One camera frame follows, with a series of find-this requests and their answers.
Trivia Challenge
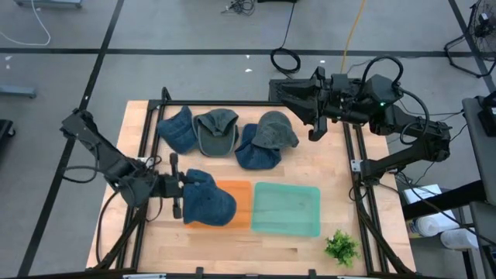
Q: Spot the blue denim cap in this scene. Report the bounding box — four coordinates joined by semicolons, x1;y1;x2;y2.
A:
157;105;198;155
181;168;237;228
234;122;283;171

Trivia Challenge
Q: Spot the black aluminium rig frame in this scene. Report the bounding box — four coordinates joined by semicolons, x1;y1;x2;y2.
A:
92;87;418;279

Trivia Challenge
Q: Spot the tangled black cable bundle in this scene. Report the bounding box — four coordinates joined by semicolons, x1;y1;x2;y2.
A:
221;0;257;16

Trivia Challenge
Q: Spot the white floor cable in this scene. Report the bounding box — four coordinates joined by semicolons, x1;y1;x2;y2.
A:
0;0;52;47

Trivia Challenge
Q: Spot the black computer monitor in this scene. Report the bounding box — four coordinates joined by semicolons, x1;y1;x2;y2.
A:
477;91;496;137

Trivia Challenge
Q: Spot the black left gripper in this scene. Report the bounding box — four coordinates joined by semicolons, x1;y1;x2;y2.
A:
153;152;197;221

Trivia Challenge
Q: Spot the yellow cable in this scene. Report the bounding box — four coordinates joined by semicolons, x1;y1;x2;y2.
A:
339;0;367;74

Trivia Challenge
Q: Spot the black shelf rail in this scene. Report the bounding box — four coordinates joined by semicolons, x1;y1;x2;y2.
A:
402;180;487;222

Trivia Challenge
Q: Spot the thin black floor cable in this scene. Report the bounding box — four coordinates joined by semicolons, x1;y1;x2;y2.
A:
398;98;466;117

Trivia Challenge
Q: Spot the grey cart base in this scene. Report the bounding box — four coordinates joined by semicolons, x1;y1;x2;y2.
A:
14;0;84;9

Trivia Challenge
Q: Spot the black coiled cable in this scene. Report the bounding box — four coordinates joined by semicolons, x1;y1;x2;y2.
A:
270;0;302;75

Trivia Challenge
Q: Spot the small green artificial plant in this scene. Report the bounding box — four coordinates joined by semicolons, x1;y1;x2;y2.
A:
324;229;360;268

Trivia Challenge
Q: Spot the grey monitor desk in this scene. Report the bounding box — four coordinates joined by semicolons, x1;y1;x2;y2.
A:
462;96;496;206

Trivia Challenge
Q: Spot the plain grey cap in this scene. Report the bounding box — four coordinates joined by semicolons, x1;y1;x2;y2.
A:
251;110;300;151

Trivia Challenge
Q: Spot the black perforated computer case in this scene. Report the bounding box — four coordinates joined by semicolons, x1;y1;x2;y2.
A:
268;78;288;102

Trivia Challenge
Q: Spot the black floor fan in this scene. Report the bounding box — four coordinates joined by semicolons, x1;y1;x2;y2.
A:
444;0;496;78

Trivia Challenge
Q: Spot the white cardboard box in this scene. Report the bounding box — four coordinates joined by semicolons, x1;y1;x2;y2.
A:
402;184;443;205

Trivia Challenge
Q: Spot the grey metal floor bar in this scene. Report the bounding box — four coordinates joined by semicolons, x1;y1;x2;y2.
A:
0;84;38;99

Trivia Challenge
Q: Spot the green cutting board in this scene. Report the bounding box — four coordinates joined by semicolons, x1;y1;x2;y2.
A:
250;181;322;238

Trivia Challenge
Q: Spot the white paper towel roll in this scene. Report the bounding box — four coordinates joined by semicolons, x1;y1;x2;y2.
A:
414;211;460;237
440;228;480;250

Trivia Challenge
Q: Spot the black floor object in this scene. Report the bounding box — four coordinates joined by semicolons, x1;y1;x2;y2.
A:
0;119;16;148

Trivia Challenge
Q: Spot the dark grey cap pale-edged brim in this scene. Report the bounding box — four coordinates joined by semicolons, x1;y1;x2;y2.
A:
192;108;240;158

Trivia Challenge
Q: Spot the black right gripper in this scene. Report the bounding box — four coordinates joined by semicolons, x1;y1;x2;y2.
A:
279;66;366;143

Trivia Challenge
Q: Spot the orange cutting board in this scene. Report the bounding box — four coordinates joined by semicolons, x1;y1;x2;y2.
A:
184;180;253;230

